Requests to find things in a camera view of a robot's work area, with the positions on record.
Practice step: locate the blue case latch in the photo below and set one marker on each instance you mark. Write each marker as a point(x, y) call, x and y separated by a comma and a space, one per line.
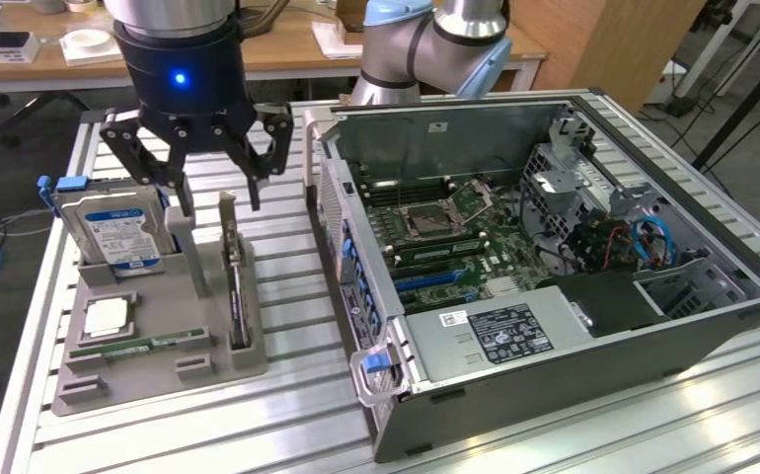
point(376, 364)

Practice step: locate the black office chair base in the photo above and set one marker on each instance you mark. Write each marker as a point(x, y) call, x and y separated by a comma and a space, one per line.
point(1, 98)

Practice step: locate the grey power supply unit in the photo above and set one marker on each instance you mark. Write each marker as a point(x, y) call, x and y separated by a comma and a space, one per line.
point(445, 355)

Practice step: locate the white papers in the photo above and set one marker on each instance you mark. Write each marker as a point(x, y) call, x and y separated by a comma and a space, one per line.
point(333, 42)

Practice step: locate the silver CPU chip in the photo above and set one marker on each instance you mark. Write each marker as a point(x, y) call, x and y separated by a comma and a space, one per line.
point(108, 316)

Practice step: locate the wooden cabinet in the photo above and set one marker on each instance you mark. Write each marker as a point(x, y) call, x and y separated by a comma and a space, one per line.
point(616, 49)

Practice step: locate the green motherboard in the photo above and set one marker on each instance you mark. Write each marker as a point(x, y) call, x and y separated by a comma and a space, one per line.
point(510, 257)

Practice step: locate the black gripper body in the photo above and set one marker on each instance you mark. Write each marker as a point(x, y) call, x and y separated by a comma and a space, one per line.
point(184, 99)

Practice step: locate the grey parts rack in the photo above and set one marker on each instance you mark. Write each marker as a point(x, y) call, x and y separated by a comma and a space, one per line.
point(168, 345)

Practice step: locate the loose green RAM stick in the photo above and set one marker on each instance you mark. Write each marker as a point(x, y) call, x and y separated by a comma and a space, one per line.
point(136, 344)

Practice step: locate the wooden desk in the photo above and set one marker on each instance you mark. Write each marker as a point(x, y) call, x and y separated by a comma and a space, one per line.
point(300, 54)

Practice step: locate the CPU socket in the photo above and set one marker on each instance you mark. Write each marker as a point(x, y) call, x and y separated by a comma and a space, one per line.
point(432, 222)

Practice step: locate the blue expansion slot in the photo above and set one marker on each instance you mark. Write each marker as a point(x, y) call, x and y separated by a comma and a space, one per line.
point(425, 282)

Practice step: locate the low metal disk bay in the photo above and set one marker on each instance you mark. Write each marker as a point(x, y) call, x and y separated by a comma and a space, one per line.
point(694, 291)

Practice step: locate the silver chipset heatsink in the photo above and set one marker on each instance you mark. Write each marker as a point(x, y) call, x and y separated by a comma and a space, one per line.
point(502, 287)

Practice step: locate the tall metal disk bay cage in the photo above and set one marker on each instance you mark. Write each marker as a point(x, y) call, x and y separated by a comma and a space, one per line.
point(550, 187)

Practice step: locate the brown cardboard box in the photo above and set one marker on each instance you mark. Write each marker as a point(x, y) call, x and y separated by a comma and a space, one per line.
point(349, 15)

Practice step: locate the graphics card with metal bracket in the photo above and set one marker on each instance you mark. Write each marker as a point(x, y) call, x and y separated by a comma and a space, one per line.
point(237, 296)

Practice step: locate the metal socket cover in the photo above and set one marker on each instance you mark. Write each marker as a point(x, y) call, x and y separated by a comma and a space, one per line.
point(486, 200)

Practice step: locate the hard disk in blue caddy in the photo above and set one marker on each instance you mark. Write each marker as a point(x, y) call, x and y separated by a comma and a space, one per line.
point(116, 232)

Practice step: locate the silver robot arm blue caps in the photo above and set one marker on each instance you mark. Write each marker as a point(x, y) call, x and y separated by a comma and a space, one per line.
point(392, 49)

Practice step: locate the open dark grey PC case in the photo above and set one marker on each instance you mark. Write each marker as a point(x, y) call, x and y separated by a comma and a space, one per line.
point(550, 395)

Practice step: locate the black stand pole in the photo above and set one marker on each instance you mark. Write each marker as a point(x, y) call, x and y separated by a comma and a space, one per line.
point(748, 106)

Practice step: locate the grey cup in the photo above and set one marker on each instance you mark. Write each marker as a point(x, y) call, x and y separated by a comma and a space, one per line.
point(48, 6)

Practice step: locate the white box with black lid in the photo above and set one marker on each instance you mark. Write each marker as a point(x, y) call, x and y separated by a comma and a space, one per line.
point(11, 52)

